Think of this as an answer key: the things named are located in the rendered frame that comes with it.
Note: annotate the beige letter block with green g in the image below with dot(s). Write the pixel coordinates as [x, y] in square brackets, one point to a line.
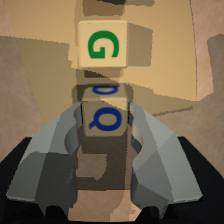
[103, 44]

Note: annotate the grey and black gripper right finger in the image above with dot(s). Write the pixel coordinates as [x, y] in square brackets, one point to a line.
[171, 174]

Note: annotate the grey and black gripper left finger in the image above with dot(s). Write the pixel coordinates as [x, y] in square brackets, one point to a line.
[39, 172]

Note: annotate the tan block with blue letters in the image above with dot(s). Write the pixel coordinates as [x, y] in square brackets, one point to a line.
[105, 110]

